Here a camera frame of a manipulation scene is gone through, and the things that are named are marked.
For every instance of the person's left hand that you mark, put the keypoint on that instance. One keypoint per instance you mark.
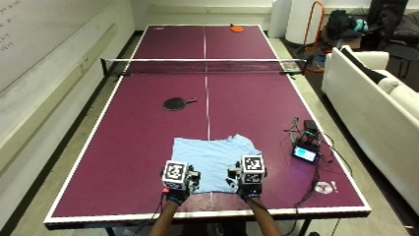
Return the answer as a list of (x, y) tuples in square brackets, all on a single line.
[(183, 188)]

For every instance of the person's right hand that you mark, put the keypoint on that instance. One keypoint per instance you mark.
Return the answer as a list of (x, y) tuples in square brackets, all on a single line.
[(243, 188)]

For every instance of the light blue cloth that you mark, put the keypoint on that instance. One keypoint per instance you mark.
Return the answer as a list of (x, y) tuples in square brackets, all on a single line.
[(212, 157)]

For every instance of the left white marker cube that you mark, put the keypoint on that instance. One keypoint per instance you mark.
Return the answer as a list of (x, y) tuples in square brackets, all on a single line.
[(175, 175)]

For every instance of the white marker cube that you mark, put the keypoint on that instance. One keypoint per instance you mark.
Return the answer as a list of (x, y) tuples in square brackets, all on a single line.
[(175, 175), (252, 169)]

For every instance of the right white marker cube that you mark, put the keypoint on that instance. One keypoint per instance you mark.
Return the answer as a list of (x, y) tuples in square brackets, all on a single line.
[(252, 169)]

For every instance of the small screen device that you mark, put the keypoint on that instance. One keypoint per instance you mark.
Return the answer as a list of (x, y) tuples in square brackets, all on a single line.
[(304, 153)]

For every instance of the black power adapter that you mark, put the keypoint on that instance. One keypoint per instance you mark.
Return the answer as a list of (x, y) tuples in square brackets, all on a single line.
[(310, 125)]

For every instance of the black table tennis paddle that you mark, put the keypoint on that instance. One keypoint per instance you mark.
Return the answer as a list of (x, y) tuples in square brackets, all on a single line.
[(175, 103)]

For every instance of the white sofa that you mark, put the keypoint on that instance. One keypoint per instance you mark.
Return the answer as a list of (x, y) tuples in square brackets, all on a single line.
[(375, 118)]

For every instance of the table tennis net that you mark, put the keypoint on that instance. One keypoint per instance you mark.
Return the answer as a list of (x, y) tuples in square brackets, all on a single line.
[(204, 66)]

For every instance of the orange table tennis paddle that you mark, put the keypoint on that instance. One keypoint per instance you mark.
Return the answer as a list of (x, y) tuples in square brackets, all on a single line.
[(236, 28)]

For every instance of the white cylindrical column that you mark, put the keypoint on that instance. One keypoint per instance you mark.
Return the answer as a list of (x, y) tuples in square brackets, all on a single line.
[(303, 21)]

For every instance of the black backpack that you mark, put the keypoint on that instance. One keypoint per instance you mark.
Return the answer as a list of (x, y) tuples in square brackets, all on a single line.
[(340, 23)]

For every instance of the teal bag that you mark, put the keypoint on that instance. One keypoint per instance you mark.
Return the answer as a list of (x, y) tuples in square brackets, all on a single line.
[(360, 25)]

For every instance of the whiteboard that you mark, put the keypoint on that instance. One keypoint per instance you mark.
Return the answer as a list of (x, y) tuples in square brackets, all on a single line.
[(42, 36)]

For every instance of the black office chair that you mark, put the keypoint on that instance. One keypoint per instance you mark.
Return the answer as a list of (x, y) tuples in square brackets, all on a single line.
[(388, 29)]

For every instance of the orange metal frame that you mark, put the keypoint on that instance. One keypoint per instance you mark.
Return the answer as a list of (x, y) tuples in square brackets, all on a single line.
[(315, 36)]

